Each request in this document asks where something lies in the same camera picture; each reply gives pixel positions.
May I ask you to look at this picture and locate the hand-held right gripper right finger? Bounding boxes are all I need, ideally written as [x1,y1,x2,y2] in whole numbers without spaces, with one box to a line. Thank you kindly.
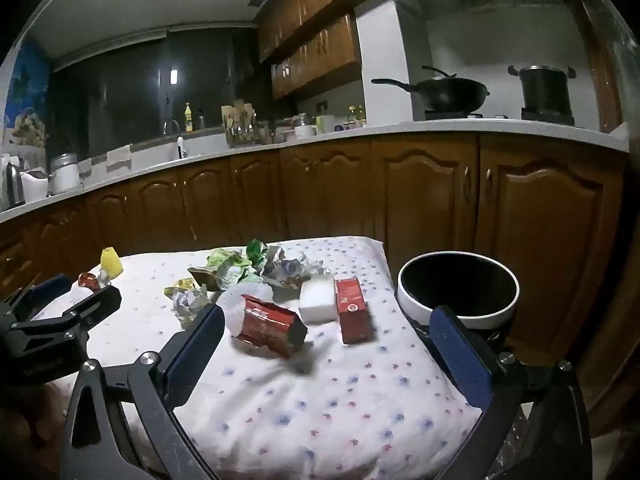
[429,304,595,480]

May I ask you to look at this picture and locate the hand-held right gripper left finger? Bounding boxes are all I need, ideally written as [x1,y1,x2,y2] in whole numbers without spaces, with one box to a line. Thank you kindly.
[60,304,225,480]

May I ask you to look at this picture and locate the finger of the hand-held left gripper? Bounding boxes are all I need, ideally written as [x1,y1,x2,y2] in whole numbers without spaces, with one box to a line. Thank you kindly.
[7,286,123,351]
[0,274,75,321]

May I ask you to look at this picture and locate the clear plastic bag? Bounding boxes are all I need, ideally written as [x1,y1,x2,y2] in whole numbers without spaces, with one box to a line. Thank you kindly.
[217,282,273,336]

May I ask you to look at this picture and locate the yellow green wrapper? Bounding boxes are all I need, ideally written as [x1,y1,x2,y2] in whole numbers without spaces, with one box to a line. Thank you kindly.
[164,282,208,298]

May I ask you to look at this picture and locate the brown gold wrapper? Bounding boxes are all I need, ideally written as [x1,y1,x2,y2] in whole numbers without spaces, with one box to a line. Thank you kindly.
[187,266,223,291]

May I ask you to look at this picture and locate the white round bin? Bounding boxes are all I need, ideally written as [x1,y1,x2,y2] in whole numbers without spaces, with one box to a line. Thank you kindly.
[397,251,521,348]

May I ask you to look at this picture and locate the crushed red carton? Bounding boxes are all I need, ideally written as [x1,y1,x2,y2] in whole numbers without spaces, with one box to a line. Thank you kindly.
[231,294,308,359]

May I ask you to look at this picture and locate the silver printed wrapper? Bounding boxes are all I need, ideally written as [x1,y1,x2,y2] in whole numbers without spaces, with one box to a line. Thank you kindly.
[265,245,326,287]

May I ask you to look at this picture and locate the white box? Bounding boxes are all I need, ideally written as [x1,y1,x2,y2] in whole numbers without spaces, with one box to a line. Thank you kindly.
[298,274,338,324]

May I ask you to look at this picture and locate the crumpled white paper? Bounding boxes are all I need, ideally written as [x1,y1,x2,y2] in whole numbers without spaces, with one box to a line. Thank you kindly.
[170,287,213,323]

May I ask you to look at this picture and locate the yellow sponge piece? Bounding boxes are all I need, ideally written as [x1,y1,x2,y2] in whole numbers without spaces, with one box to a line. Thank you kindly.
[100,246,124,281]

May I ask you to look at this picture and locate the light green packet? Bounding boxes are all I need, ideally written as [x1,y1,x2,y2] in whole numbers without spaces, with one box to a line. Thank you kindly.
[206,247,261,286]

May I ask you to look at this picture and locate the white pitcher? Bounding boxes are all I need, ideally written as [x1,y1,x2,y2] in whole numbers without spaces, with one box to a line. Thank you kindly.
[22,170,56,202]

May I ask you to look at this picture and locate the steel kettle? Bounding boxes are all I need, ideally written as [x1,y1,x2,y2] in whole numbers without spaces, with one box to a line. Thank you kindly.
[2,162,27,208]

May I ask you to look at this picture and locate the white lidded jar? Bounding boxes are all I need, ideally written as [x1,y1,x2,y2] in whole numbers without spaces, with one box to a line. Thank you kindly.
[50,154,83,195]

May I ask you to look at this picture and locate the floral white cloth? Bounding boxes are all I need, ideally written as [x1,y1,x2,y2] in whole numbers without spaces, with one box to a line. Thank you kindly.
[30,234,501,480]

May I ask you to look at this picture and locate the hanging white towel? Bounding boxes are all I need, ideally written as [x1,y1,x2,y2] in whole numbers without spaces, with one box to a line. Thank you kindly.
[106,144,133,168]

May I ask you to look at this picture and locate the wooden base cabinets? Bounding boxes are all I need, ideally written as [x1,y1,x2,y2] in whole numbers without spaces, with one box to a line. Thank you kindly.
[0,132,628,411]

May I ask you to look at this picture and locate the sink faucet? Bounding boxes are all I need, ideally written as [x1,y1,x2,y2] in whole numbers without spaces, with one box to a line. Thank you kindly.
[164,119,188,160]

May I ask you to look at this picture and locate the dark window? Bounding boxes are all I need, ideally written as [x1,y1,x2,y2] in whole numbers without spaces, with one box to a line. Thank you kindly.
[47,27,273,158]

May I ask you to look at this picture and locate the utensil rack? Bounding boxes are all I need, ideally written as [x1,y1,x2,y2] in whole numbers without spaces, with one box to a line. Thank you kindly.
[221,100,261,148]

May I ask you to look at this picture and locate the gas stove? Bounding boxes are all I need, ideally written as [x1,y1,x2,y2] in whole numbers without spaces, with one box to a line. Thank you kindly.
[424,107,576,123]

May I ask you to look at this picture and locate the black wok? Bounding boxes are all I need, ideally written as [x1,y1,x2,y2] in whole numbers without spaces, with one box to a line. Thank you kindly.
[371,66,491,113]

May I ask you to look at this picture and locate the dark stock pot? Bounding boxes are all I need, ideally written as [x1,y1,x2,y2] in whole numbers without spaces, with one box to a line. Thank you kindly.
[507,64,577,117]

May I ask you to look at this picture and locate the blue wall poster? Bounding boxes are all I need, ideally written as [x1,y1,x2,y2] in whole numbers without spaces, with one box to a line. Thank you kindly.
[2,40,51,148]

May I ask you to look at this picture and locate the wooden wall cabinets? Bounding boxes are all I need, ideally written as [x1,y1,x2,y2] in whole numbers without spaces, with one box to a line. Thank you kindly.
[257,0,381,101]

